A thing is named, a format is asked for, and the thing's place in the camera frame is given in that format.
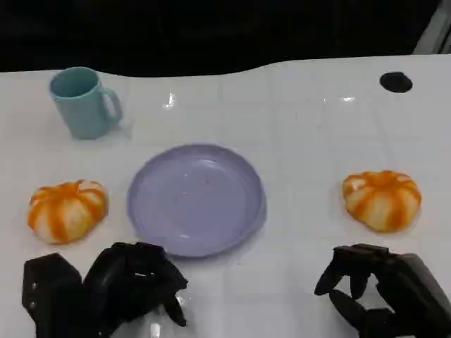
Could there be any black table grommet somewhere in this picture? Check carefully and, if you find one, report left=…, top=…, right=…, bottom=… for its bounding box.
left=379, top=71, right=413, bottom=94

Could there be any pale green mug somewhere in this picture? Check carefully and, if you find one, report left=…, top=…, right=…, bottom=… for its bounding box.
left=48, top=66, right=123, bottom=140

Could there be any orange and white bread roll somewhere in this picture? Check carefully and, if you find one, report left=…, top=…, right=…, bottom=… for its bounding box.
left=342, top=170, right=423, bottom=233
left=27, top=179, right=109, bottom=245

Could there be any lilac plate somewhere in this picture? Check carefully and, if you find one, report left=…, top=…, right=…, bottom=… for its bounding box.
left=126, top=143, right=266, bottom=261

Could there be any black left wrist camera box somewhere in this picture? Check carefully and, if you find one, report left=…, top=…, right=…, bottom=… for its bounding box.
left=22, top=252, right=84, bottom=338

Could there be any white frame bar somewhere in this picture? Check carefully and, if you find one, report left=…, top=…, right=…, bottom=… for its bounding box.
left=415, top=0, right=451, bottom=55

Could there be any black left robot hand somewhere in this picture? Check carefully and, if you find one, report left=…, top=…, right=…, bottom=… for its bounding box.
left=82, top=242, right=190, bottom=338

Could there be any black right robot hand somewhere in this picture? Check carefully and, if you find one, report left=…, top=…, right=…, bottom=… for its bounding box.
left=314, top=243, right=451, bottom=338

